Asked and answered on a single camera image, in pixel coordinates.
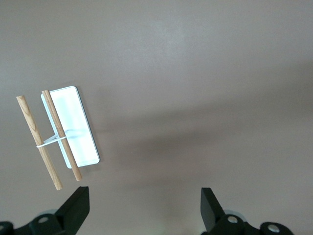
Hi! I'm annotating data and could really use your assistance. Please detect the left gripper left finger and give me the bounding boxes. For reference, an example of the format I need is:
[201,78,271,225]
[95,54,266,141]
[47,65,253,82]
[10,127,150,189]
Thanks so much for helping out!
[0,186,90,235]

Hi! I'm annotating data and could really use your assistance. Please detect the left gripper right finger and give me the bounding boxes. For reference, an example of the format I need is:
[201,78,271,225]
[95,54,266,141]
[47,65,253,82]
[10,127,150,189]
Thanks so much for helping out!
[200,187,293,235]

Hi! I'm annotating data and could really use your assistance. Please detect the white rack with wooden bars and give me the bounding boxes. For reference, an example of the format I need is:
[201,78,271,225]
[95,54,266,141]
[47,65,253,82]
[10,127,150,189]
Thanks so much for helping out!
[16,85,101,191]

